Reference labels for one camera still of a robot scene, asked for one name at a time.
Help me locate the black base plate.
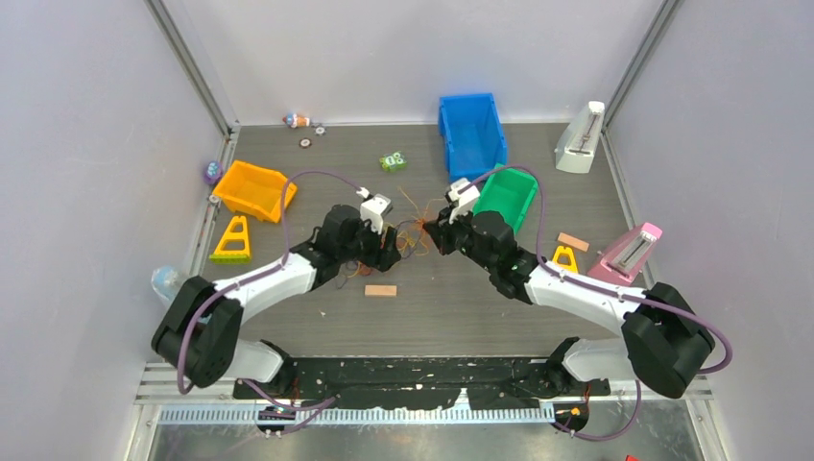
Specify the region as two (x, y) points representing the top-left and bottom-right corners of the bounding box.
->
(225, 356), (611, 410)

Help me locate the white metronome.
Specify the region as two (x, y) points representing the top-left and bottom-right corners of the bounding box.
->
(555, 101), (606, 174)

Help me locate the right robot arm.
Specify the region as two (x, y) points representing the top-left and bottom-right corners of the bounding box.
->
(423, 208), (716, 399)

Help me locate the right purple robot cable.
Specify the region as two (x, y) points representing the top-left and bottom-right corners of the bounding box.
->
(461, 164), (734, 442)

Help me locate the green monster toy block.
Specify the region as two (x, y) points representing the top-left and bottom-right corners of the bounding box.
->
(379, 151), (407, 172)

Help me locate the purple round toy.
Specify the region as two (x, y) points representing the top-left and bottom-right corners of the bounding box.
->
(203, 160), (224, 186)

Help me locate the clear plastic bottle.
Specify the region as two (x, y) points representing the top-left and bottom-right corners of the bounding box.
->
(151, 265), (190, 309)

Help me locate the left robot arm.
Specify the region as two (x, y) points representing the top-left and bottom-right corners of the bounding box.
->
(151, 205), (401, 398)

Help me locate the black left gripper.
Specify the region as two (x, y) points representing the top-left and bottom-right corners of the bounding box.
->
(338, 213), (400, 272)

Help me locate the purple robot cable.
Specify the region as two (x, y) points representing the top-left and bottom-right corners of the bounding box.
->
(176, 169), (373, 436)
(461, 164), (734, 442)

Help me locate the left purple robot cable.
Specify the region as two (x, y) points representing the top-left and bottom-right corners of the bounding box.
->
(176, 169), (373, 436)

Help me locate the orange plastic bin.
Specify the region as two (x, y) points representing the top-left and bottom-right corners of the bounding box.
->
(213, 160), (298, 224)

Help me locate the yellow triangle block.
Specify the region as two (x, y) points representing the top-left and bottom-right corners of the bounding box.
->
(208, 215), (251, 264)
(552, 245), (579, 274)

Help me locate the yellow triangle block left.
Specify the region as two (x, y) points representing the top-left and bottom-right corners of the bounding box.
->
(208, 215), (251, 264)

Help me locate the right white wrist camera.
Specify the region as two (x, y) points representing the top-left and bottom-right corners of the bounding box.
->
(445, 178), (480, 224)

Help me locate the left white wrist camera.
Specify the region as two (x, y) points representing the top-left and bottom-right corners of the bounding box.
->
(359, 194), (392, 235)

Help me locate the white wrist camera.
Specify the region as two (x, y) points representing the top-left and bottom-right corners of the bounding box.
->
(359, 194), (392, 235)
(445, 178), (480, 224)

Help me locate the small wooden block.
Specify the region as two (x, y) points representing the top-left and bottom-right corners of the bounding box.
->
(364, 284), (397, 297)

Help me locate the green plastic bin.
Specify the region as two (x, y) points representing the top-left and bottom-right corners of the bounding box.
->
(473, 163), (539, 234)

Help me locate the pink metronome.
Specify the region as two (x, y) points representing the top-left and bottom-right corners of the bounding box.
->
(587, 222), (662, 286)

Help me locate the yellow triangle block right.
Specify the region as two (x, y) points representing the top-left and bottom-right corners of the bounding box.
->
(552, 245), (579, 274)

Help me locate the blue plastic bin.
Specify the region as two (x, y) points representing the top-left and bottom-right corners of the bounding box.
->
(438, 93), (508, 182)

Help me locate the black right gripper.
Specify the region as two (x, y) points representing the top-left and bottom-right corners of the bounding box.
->
(424, 202), (497, 274)

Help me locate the small clown figurine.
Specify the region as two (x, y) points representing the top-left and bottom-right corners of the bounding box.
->
(281, 112), (312, 129)

